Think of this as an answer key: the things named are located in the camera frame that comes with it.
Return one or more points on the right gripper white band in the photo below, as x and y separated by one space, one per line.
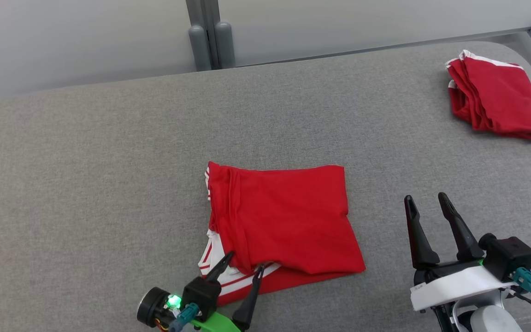
454 286

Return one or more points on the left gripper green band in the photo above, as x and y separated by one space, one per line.
215 323

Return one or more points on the red basketball jersey white sleeves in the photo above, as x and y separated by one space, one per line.
288 216

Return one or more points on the red shorts white trim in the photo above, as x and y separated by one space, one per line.
500 97

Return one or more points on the grey fabric sofa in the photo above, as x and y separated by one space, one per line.
85 184

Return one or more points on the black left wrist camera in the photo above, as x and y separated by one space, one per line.
201 295

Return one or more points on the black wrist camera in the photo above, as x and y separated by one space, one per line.
510 256
201 295

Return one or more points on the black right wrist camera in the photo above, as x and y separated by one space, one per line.
510 256

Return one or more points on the grey cylindrical post cap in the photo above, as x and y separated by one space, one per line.
225 45
199 48

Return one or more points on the grey partition post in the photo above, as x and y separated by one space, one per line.
203 18

